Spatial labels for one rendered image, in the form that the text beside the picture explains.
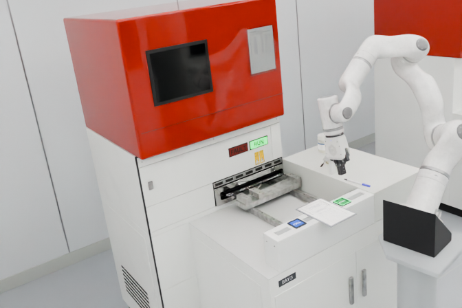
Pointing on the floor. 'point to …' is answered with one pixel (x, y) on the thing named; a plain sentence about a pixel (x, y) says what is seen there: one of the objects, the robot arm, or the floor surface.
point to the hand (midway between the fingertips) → (341, 169)
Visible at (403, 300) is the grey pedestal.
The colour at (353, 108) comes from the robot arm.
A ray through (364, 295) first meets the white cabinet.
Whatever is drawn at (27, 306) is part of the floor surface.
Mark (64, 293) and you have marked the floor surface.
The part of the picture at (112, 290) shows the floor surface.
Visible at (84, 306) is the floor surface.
